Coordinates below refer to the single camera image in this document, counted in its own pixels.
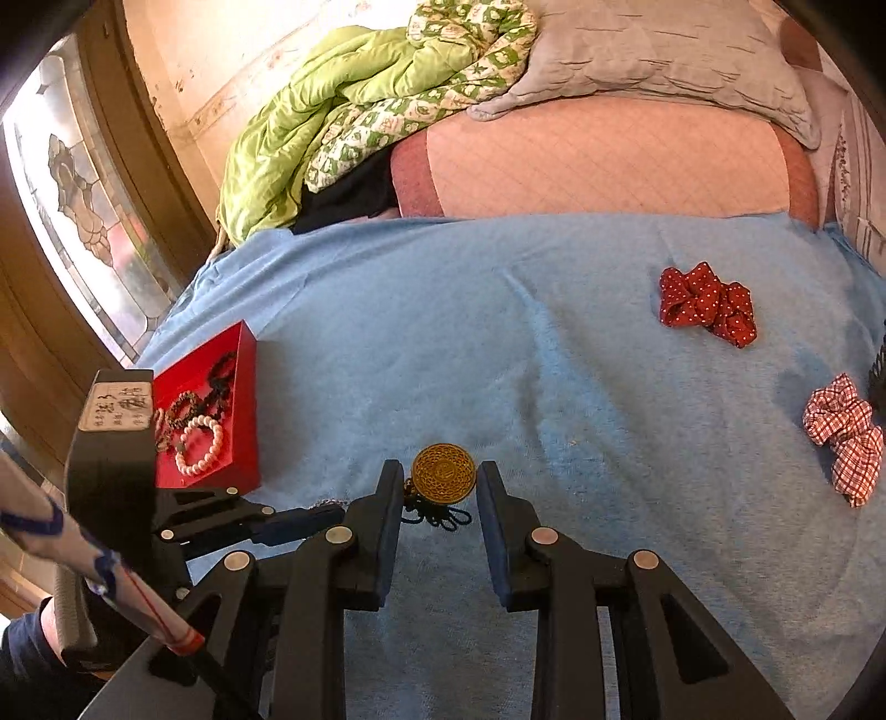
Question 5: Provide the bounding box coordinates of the green patterned quilt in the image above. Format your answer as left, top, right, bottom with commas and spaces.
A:
217, 0, 540, 248

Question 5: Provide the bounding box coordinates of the brown cushion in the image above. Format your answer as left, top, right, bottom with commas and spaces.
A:
779, 14, 826, 71

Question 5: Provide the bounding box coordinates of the blue blanket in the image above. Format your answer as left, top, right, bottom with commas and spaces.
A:
134, 211, 886, 720

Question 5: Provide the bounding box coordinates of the striped white cloth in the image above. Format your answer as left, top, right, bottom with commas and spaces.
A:
810, 69, 886, 272

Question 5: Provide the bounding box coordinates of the white striped rod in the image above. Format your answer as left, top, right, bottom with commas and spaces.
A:
0, 450, 207, 657

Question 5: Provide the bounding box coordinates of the stained glass window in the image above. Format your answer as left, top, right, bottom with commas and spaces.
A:
3, 34, 185, 369

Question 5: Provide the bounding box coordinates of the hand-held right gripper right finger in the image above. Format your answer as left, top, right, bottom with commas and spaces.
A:
477, 461, 794, 720

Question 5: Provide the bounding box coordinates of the pink bolster cushion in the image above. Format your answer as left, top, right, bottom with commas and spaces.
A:
389, 95, 822, 229

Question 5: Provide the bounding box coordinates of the red polka-dot scrunchie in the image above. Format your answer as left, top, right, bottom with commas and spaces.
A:
657, 261, 758, 349

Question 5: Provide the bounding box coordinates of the gold round pendant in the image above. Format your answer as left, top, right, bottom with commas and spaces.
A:
400, 442, 478, 532

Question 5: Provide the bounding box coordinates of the dark cloth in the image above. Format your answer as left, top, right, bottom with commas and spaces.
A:
291, 148, 404, 234

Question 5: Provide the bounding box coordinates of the grey pillow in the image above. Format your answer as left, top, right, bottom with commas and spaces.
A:
467, 0, 822, 151

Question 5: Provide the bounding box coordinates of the black bead bracelet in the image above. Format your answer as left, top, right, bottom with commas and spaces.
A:
206, 351, 239, 424

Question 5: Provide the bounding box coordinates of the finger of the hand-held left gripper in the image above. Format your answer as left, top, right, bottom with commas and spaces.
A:
156, 486, 279, 532
161, 504, 348, 559

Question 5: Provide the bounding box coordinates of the brown bead bracelet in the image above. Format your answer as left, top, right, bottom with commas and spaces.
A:
162, 390, 209, 434

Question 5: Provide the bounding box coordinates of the white pearl bracelet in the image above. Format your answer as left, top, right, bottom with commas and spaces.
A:
173, 414, 225, 478

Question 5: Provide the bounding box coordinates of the red jewelry box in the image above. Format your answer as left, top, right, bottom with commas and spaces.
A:
148, 320, 263, 494

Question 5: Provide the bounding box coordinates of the red checked scrunchie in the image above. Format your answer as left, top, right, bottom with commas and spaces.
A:
802, 372, 886, 509

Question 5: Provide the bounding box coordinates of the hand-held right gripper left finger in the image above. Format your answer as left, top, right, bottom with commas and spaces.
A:
147, 460, 406, 720

